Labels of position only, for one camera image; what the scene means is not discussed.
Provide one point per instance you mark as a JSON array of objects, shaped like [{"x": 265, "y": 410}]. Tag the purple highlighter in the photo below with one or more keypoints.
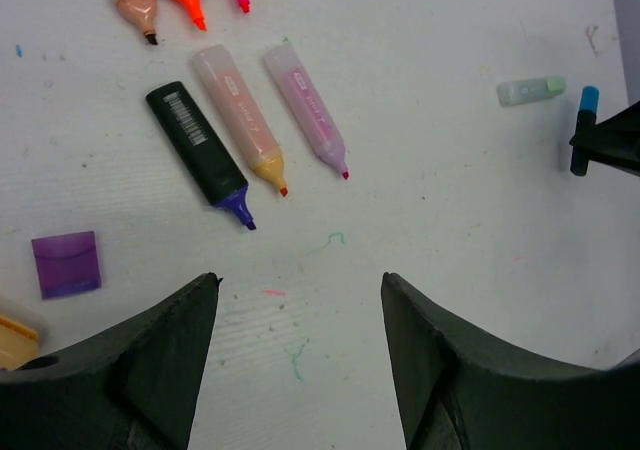
[{"x": 204, "y": 155}]

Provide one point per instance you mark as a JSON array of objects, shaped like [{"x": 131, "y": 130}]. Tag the pastel pink highlighter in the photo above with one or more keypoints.
[{"x": 307, "y": 106}]

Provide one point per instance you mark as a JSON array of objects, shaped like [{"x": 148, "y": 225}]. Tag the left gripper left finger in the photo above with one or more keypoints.
[{"x": 134, "y": 385}]

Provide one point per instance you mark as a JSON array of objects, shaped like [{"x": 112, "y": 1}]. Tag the pastel yellow highlighter cap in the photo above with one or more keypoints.
[{"x": 19, "y": 344}]

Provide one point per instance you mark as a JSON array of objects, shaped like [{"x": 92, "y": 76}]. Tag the purple highlighter cap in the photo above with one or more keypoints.
[{"x": 67, "y": 265}]

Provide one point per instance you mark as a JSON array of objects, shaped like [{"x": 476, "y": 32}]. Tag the black blue highlighter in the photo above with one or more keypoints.
[{"x": 586, "y": 120}]

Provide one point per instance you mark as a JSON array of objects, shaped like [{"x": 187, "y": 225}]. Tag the pastel green highlighter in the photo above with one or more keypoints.
[{"x": 528, "y": 91}]

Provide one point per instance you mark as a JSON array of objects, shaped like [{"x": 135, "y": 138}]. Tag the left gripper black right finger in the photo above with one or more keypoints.
[{"x": 460, "y": 387}]

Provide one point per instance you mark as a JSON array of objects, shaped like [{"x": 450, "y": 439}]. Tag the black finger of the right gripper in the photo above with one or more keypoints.
[{"x": 615, "y": 142}]

